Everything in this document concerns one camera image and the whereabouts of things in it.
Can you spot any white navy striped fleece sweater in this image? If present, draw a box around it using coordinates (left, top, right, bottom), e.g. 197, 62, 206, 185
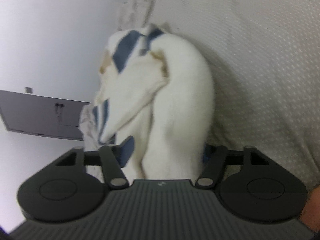
92, 25, 214, 181

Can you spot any operator hand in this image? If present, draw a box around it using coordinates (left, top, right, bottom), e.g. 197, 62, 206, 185
299, 186, 320, 232

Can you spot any grey bed sheet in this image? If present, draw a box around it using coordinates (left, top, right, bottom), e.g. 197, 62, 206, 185
78, 0, 320, 190

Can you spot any grey wall cabinet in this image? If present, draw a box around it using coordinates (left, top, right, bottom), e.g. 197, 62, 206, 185
1, 90, 88, 140

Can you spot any white wall socket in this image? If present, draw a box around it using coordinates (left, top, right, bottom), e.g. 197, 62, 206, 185
25, 87, 33, 94

